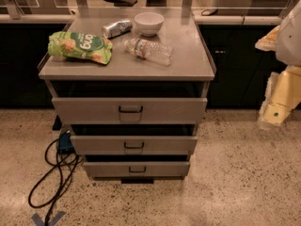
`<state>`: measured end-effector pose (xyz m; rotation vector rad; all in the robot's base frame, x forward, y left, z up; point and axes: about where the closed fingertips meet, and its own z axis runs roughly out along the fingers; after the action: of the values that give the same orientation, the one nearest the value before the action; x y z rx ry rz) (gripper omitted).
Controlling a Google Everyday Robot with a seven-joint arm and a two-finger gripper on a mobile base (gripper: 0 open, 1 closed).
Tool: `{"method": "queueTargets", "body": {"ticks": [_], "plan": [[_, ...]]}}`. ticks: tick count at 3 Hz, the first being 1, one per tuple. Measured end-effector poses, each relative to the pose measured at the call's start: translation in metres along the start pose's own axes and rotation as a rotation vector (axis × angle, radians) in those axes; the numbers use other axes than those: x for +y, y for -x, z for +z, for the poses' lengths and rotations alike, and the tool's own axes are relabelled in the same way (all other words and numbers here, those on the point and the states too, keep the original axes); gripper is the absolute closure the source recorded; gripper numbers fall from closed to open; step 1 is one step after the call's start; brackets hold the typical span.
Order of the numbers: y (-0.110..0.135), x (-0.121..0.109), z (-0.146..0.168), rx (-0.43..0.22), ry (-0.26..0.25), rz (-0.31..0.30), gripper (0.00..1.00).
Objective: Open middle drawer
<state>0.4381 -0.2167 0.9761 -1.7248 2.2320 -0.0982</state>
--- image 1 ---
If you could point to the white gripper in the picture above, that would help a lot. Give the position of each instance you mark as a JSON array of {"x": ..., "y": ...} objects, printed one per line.
[{"x": 290, "y": 38}]

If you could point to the grey drawer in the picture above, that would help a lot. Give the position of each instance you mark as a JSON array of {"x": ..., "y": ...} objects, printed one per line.
[
  {"x": 130, "y": 110},
  {"x": 133, "y": 145},
  {"x": 136, "y": 169}
]

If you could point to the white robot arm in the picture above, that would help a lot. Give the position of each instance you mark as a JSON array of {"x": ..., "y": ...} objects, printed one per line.
[{"x": 288, "y": 50}]

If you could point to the grey metal drawer cabinet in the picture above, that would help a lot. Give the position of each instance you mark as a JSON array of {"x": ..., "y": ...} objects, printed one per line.
[{"x": 188, "y": 76}]

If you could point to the grey bottom drawer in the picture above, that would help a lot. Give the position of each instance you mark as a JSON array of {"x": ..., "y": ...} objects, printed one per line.
[{"x": 136, "y": 169}]

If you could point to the grey top drawer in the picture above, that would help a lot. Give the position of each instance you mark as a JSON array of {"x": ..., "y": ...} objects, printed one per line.
[{"x": 130, "y": 110}]

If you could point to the clear plastic water bottle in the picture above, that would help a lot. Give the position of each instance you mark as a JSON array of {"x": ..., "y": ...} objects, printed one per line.
[{"x": 149, "y": 50}]

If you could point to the white ceramic bowl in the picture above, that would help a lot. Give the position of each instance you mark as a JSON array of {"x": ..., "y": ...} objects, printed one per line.
[{"x": 149, "y": 23}]

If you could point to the silver soda can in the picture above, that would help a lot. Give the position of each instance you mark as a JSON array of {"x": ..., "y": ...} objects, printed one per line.
[{"x": 117, "y": 28}]

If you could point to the black office chair seat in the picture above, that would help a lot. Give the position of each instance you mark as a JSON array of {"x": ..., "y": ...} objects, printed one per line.
[{"x": 122, "y": 3}]

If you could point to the green chip bag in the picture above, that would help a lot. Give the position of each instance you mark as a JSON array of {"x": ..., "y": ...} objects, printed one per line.
[{"x": 80, "y": 45}]

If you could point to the blue power adapter box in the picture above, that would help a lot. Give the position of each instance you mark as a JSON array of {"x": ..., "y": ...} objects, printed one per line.
[{"x": 64, "y": 144}]

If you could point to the glass partition with rail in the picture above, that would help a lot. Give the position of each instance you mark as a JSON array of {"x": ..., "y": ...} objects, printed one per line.
[{"x": 37, "y": 18}]

